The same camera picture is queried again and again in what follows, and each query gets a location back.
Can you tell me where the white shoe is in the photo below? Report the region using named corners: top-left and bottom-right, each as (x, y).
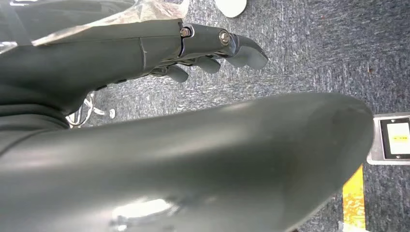
top-left (214, 0), bottom-right (248, 18)

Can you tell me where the yellow strip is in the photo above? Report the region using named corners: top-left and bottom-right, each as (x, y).
top-left (342, 165), bottom-right (366, 232)

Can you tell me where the grey floor socket box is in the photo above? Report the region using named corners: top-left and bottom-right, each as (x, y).
top-left (366, 113), bottom-right (410, 166)

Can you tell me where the white floor cable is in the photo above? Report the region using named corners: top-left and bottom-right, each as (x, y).
top-left (65, 92), bottom-right (117, 128)

